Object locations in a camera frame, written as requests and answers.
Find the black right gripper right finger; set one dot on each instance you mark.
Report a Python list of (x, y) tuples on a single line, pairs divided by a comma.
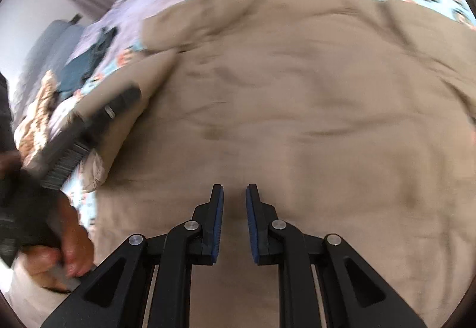
[(323, 282)]

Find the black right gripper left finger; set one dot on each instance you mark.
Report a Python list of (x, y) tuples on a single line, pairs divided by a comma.
[(146, 282)]

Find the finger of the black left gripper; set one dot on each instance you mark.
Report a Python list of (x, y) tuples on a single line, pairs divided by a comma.
[(100, 118)]

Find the beige puffer down coat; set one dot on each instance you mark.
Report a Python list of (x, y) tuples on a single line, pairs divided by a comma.
[(403, 196)]

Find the left hand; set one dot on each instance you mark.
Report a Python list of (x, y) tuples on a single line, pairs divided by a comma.
[(55, 268)]

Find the tan patterned knit garment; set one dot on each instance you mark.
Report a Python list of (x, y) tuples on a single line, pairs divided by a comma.
[(32, 133)]

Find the teal folded jeans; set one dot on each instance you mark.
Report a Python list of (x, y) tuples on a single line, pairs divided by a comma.
[(74, 75)]

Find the grey upholstered headboard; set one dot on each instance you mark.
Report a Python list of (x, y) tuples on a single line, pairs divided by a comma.
[(51, 51)]

